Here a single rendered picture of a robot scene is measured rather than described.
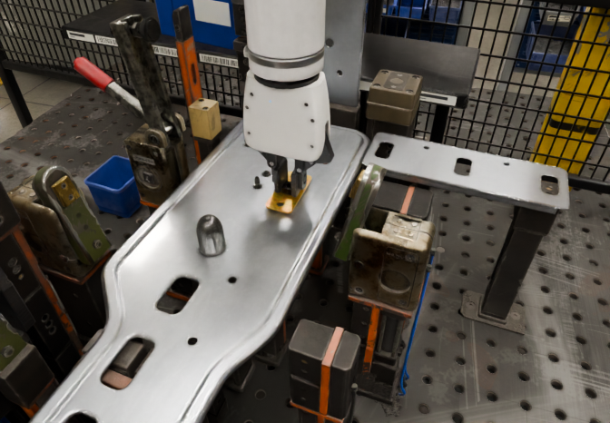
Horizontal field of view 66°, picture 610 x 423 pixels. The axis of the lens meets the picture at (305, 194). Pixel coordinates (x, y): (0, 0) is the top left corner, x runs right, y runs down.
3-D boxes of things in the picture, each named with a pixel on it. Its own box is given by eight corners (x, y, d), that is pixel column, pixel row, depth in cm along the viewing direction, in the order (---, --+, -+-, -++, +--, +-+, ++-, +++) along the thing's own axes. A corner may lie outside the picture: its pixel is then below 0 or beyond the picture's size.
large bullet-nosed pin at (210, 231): (219, 268, 57) (212, 228, 53) (196, 260, 58) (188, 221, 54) (231, 250, 59) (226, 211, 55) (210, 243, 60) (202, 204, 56)
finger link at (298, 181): (290, 156, 59) (290, 197, 63) (313, 162, 58) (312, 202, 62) (299, 143, 61) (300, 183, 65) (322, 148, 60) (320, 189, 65)
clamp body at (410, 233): (398, 422, 71) (442, 268, 49) (325, 394, 74) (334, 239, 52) (411, 370, 77) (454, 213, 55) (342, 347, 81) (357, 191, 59)
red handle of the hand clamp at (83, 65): (163, 135, 64) (66, 61, 62) (159, 145, 66) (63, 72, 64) (181, 121, 67) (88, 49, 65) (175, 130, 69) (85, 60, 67)
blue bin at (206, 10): (280, 60, 92) (277, -9, 83) (157, 34, 102) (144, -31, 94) (317, 32, 103) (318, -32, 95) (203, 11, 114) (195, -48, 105)
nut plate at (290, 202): (290, 214, 61) (290, 207, 61) (263, 207, 62) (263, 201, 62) (312, 177, 67) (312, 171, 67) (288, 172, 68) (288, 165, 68)
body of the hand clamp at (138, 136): (197, 305, 87) (160, 148, 65) (165, 294, 89) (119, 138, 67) (213, 282, 91) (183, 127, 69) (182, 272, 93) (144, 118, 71)
